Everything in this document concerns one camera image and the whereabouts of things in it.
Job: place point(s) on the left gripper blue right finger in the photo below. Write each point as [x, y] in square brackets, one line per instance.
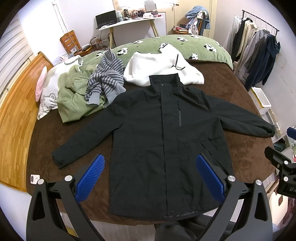
[211, 179]

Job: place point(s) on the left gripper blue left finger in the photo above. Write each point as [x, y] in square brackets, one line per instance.
[87, 176]

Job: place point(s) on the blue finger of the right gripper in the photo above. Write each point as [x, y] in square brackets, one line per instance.
[291, 132]

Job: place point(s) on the black jacket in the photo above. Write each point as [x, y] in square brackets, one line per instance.
[158, 131]

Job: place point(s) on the clothes rack with garments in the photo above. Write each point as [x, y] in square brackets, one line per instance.
[253, 48]

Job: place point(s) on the pile of clothes on chair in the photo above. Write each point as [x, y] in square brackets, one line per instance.
[198, 21]

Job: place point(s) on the white storage box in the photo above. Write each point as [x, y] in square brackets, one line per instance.
[260, 100]

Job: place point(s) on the white cartoon pillow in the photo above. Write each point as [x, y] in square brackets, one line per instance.
[49, 95]

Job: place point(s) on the wooden headboard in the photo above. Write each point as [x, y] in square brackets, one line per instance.
[18, 116]

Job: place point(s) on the green garment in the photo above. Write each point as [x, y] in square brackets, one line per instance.
[72, 87]

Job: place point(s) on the grey striped sweater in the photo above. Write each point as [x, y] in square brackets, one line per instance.
[107, 80]

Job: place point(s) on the pink pillow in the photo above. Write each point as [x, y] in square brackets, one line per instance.
[40, 84]

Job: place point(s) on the green cow print duvet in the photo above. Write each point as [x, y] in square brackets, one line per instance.
[194, 47]

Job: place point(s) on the white fleece garment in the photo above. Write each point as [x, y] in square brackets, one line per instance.
[168, 61]

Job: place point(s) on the wooden chair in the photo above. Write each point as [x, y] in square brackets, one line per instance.
[71, 45]

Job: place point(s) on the white desk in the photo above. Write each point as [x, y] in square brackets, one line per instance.
[125, 32]

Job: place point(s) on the black laptop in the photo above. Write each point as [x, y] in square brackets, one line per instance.
[106, 19]

